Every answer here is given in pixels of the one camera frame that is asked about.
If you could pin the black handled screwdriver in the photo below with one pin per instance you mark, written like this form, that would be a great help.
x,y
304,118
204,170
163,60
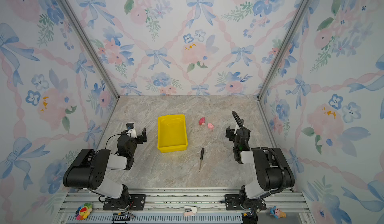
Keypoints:
x,y
201,158

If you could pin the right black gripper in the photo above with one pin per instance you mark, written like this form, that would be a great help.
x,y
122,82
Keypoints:
x,y
230,133

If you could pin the dark pink small toy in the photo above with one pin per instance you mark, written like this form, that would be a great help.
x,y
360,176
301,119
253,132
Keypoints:
x,y
202,121

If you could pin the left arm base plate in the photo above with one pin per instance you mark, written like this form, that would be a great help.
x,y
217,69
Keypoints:
x,y
133,202

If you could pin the yellow plastic bin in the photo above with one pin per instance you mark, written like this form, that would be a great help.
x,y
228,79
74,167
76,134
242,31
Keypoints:
x,y
172,133

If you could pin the left corner aluminium post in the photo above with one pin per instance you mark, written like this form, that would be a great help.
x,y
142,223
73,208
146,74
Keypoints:
x,y
85,41

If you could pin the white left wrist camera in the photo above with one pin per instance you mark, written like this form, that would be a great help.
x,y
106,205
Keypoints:
x,y
131,131

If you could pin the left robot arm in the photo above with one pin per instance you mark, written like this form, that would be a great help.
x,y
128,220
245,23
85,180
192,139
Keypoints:
x,y
88,171

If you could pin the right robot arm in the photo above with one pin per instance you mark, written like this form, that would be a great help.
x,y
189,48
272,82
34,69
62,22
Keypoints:
x,y
273,173

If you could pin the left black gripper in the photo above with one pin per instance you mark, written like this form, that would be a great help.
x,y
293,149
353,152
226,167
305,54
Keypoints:
x,y
140,137

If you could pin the blue pink ice-cream toy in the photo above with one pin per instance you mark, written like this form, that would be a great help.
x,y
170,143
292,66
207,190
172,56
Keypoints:
x,y
277,213

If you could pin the rainbow flower toy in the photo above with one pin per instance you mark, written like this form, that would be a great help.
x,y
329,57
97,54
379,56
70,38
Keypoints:
x,y
83,211

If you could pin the white pink clip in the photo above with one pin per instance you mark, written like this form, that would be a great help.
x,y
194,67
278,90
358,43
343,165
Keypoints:
x,y
190,211

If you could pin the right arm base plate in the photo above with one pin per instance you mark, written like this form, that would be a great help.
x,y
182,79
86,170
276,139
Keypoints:
x,y
241,203

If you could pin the aluminium rail frame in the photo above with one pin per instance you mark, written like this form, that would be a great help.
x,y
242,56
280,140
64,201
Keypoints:
x,y
166,206

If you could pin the corner aluminium post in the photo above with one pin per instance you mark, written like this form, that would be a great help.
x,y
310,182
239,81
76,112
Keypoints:
x,y
85,41
285,45

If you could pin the right corner aluminium post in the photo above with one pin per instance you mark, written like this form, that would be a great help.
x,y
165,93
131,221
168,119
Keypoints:
x,y
285,45

